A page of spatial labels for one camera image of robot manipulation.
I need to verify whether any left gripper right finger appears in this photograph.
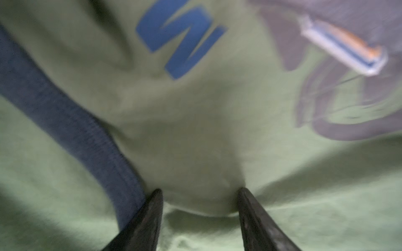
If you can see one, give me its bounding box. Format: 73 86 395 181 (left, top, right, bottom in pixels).
237 188 300 251

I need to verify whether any green tank top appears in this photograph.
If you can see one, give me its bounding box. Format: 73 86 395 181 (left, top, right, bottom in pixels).
1 1 402 251

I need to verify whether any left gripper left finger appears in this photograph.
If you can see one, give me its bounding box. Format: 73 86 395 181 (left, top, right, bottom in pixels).
103 189 163 251

